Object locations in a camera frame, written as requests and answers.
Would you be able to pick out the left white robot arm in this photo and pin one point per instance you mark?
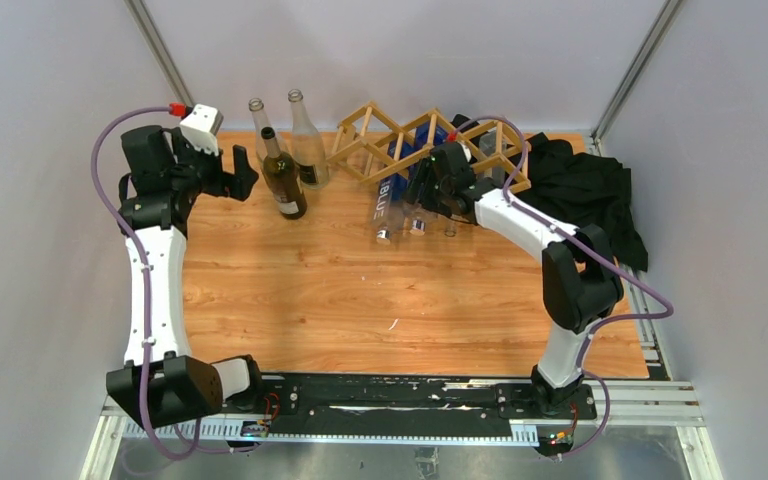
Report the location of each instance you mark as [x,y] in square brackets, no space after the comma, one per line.
[161,383]

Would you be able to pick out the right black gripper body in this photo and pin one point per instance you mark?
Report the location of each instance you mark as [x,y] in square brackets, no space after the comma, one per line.
[437,195]

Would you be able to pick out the black cloth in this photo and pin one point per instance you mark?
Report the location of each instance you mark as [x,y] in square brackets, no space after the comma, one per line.
[584,189]

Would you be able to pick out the clear wine bottle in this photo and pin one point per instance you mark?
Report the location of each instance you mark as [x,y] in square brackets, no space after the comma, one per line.
[261,120]
[307,144]

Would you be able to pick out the blue square glass bottle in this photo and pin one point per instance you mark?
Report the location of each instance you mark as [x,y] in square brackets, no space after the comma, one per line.
[388,212]

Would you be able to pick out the clear square glass bottle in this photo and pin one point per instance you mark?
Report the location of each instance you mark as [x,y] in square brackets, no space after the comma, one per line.
[450,225]

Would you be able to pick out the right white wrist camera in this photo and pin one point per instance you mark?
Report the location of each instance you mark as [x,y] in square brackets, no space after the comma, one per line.
[466,151]

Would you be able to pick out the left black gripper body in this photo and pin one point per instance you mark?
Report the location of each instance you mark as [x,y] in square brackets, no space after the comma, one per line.
[197,172]

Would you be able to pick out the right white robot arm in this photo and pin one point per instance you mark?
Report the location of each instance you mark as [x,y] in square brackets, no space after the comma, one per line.
[580,283]

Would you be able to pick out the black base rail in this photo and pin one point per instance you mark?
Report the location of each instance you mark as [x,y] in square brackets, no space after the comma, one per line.
[407,407]

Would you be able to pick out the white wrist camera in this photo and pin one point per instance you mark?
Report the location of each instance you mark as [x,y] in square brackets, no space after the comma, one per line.
[200,128]
[466,151]

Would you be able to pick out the dark green wine bottle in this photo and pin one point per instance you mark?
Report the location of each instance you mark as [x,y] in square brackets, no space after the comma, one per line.
[281,176]

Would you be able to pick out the wooden wine rack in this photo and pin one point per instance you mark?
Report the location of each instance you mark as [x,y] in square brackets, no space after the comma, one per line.
[370,145]

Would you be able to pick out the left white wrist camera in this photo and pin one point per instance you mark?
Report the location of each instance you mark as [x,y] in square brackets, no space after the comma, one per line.
[200,128]

